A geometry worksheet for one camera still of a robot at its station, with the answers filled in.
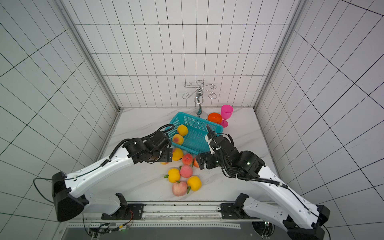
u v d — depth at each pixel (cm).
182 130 99
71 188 39
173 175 80
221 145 46
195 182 78
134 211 72
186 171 81
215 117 110
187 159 85
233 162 46
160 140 56
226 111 98
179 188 74
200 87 90
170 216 72
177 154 83
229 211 71
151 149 54
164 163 86
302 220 37
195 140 100
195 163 83
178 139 90
